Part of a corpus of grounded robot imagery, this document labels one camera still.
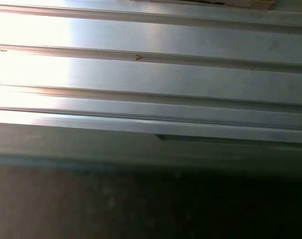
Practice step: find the black open PC case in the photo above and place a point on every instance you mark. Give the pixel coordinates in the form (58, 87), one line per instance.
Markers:
(91, 149)

